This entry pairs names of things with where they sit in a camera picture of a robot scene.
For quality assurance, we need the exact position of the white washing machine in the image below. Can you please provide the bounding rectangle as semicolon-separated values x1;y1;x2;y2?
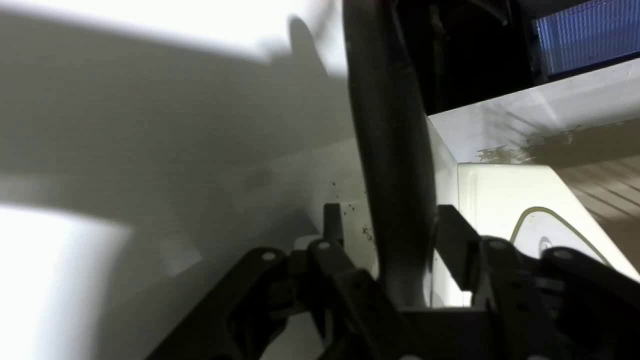
0;0;638;360

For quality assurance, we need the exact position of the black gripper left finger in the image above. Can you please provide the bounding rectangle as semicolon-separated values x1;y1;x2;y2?
145;202;401;360

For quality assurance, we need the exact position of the grey utensil handle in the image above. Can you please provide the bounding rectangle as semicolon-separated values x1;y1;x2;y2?
339;0;439;313

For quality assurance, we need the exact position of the blue lit grille panel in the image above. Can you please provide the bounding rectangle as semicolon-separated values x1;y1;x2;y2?
529;0;640;80

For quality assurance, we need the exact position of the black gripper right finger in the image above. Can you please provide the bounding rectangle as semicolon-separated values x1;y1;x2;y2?
436;202;640;360

